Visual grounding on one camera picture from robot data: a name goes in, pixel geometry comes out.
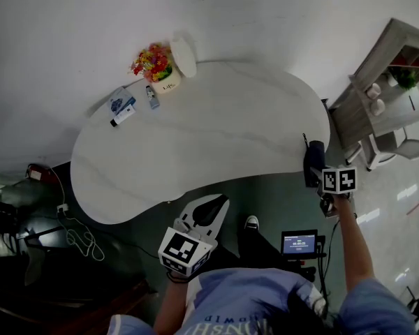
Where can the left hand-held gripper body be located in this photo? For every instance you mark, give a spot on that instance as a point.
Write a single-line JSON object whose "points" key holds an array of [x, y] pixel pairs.
{"points": [[179, 250]]}

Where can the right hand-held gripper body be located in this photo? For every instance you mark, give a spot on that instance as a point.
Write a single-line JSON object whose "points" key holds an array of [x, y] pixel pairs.
{"points": [[338, 180]]}

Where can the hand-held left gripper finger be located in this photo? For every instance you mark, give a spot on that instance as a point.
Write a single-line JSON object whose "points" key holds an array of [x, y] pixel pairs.
{"points": [[219, 223], [185, 213]]}

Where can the dark blue cloth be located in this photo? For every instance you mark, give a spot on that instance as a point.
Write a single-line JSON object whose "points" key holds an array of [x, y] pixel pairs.
{"points": [[316, 152]]}

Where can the person's left forearm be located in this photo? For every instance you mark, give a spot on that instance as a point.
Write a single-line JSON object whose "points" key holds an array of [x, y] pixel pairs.
{"points": [[169, 305]]}

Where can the person's right forearm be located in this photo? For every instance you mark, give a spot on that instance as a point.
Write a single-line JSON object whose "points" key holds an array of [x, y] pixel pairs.
{"points": [[352, 243]]}

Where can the white kidney-shaped table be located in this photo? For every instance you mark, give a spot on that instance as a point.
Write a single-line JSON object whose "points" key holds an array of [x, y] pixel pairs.
{"points": [[202, 141]]}

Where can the black wrist band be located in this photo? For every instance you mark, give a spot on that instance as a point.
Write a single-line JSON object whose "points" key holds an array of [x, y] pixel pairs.
{"points": [[177, 278]]}

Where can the white sneaker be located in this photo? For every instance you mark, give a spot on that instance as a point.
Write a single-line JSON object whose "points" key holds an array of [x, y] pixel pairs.
{"points": [[251, 222]]}

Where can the person's black trousers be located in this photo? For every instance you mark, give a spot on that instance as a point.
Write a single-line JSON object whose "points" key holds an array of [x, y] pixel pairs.
{"points": [[258, 250]]}

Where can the grey wooden shelf unit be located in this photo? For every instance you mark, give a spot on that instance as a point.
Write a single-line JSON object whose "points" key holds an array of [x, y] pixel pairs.
{"points": [[363, 117]]}

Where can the small black monitor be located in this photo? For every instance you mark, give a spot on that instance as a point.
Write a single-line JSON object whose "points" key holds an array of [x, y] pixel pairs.
{"points": [[298, 244]]}

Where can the grey chair with white legs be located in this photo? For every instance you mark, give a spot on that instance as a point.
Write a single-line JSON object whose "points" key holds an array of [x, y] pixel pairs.
{"points": [[405, 148]]}

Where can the person's light blue shirt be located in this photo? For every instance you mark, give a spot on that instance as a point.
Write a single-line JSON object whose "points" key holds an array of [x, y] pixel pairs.
{"points": [[248, 298]]}

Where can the small white jar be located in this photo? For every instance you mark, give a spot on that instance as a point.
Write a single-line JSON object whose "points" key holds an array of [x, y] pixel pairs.
{"points": [[373, 91], [378, 107]]}

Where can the white tube with black cap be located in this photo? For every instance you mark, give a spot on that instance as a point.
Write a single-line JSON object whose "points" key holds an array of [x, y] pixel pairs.
{"points": [[124, 115]]}

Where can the small blue bottle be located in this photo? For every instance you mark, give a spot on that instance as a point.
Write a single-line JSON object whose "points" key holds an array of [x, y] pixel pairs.
{"points": [[153, 98]]}

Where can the small green potted plant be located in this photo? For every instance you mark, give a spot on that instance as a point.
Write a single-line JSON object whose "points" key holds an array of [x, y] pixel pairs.
{"points": [[405, 79]]}

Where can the white power strip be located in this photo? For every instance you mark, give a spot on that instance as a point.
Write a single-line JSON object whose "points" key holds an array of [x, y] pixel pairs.
{"points": [[63, 208]]}

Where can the blue patterned flat packet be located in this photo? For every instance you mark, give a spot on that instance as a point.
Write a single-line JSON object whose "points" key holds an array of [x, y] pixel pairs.
{"points": [[120, 100]]}

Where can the grey shell chair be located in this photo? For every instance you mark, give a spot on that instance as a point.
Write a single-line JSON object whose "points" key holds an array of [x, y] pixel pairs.
{"points": [[38, 253]]}

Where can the red fire extinguisher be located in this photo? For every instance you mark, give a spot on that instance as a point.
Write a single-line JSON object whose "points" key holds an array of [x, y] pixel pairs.
{"points": [[38, 174]]}

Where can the colourful flowers in cream pot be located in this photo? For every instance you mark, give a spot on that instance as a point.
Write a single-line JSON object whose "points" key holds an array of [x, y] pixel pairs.
{"points": [[155, 63]]}

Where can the white ribbed vase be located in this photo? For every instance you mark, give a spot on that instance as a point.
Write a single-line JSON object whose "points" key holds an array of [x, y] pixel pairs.
{"points": [[184, 56]]}

